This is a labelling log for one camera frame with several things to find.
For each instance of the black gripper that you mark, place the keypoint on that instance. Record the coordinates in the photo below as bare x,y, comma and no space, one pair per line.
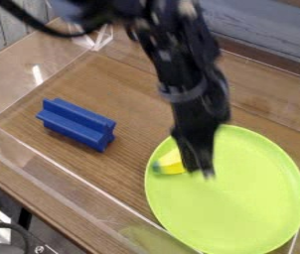
200,105

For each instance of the blue ridged block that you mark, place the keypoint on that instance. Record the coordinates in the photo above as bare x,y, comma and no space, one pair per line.
78,123

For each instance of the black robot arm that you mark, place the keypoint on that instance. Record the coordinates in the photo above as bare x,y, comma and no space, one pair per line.
172,31

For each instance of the green round plate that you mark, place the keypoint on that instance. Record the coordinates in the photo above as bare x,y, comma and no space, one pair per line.
243,211

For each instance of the yellow banana-shaped toy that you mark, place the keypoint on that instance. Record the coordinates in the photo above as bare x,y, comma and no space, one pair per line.
169,164

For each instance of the black device with knob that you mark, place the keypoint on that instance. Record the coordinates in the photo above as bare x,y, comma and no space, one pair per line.
51,243

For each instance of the clear acrylic barrier wall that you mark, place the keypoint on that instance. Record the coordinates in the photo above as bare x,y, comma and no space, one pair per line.
88,192

